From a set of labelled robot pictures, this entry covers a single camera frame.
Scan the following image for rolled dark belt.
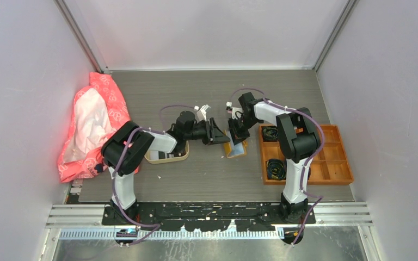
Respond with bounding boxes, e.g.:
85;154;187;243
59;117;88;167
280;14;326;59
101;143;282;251
266;158;286;181
261;126;278;142

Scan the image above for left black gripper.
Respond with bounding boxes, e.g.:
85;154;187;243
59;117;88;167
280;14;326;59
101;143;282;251
185;118;230;146

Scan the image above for pink white crumpled cloth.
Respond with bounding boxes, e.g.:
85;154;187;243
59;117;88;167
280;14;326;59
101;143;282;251
57;72;131;183

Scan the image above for orange leather card holder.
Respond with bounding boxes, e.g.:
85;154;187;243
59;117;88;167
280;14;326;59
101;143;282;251
223;140;248;158

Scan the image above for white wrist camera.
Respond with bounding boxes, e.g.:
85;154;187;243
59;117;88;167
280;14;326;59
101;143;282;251
226;102;244;120
194;104;211;122

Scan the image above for rolled dark belt left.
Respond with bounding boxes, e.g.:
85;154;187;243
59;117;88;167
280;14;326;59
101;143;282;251
266;158;286;181

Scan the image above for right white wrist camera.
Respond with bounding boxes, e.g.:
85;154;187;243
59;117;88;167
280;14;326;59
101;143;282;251
226;102;244;120

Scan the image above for rolled dark belt right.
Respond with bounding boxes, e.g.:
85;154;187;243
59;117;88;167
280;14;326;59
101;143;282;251
261;126;278;142

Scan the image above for cards in beige tray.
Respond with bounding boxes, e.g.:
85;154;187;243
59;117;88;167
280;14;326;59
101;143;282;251
149;151;186;160

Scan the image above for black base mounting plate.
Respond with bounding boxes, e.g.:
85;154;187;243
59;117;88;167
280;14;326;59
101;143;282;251
102;202;316;244

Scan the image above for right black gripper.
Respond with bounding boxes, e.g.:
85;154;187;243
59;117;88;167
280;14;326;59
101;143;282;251
228;115;260;148

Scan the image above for beige oval card tray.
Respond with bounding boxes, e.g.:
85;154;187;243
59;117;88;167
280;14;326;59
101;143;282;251
144;141;190;164

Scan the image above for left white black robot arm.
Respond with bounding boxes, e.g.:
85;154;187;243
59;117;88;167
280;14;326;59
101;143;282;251
101;111;230;225

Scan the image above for orange wooden compartment tray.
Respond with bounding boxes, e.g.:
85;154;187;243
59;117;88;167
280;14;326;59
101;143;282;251
258;124;354;185

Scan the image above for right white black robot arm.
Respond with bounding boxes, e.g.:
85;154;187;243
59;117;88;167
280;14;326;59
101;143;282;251
226;92;323;223

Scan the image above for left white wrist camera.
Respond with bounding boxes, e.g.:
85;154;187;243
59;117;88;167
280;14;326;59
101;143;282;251
194;104;211;122

